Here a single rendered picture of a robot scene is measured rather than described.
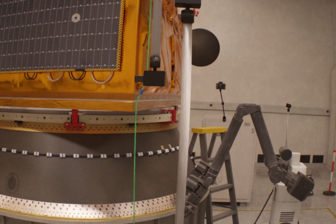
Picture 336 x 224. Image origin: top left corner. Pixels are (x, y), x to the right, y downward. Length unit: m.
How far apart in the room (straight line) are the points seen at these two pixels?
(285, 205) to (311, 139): 8.38
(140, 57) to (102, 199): 0.79
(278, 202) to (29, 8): 1.79
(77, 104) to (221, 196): 4.58
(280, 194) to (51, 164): 1.30
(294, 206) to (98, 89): 1.26
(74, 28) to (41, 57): 0.24
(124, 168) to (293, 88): 8.41
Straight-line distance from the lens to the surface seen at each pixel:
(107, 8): 1.81
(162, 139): 2.41
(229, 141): 1.83
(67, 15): 1.89
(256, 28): 10.19
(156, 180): 2.22
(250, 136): 6.00
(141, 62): 1.81
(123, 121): 2.16
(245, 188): 6.15
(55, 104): 1.92
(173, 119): 2.51
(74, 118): 2.06
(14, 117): 2.18
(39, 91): 1.97
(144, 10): 1.87
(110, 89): 1.80
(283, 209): 2.07
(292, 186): 1.88
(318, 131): 10.44
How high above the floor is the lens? 1.84
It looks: 3 degrees down
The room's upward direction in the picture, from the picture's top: 2 degrees clockwise
